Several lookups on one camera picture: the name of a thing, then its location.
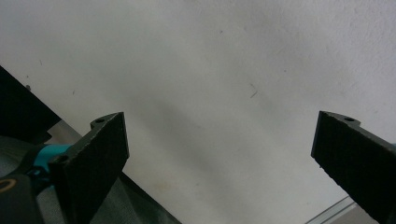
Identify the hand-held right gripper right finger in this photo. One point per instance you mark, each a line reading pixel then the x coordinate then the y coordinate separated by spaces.
pixel 355 161

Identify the blue plastic part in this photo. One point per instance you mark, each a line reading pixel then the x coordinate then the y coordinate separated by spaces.
pixel 46 158

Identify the black panel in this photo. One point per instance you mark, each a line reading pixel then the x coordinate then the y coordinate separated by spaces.
pixel 18 112

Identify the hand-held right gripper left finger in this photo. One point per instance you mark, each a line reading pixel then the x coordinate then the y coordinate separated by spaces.
pixel 93 165

